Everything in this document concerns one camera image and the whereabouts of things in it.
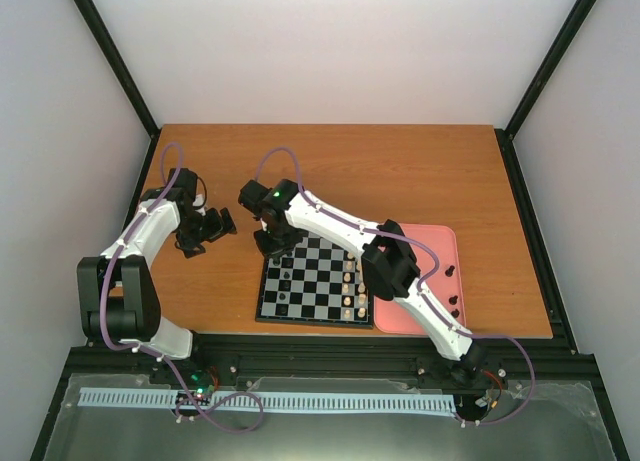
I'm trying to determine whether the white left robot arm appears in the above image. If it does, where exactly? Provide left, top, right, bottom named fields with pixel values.
left=76, top=168, right=237, bottom=384

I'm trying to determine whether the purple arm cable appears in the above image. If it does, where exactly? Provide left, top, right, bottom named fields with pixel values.
left=99, top=141, right=265, bottom=434
left=254, top=146, right=536, bottom=428

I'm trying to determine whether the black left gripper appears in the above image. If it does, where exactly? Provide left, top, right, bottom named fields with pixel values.
left=177, top=208, right=237, bottom=258

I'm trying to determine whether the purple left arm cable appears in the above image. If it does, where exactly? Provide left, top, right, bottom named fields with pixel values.
left=99, top=141, right=265, bottom=434

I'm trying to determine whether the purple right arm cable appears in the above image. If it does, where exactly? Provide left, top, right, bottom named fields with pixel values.
left=254, top=146, right=536, bottom=428

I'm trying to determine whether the black and white chessboard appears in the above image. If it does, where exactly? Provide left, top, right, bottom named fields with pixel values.
left=255, top=233, right=374, bottom=329

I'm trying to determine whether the light blue cable duct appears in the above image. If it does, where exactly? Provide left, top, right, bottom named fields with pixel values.
left=77, top=387, right=456, bottom=417

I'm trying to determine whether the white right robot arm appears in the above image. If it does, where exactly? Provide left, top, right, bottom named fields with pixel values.
left=238, top=179, right=486, bottom=387

